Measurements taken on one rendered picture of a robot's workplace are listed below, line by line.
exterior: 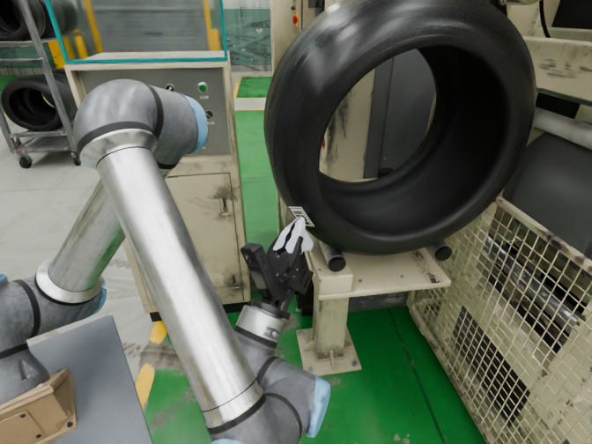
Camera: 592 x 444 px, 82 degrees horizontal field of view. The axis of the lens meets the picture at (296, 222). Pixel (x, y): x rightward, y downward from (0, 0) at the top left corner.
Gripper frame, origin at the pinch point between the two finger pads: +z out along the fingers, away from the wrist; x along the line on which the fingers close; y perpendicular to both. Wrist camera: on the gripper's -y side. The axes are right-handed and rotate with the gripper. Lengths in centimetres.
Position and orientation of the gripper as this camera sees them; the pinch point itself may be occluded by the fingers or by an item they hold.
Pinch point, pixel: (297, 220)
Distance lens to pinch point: 74.1
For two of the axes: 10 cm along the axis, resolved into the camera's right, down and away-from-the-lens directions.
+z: 3.8, -8.7, 3.0
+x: 6.9, 0.6, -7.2
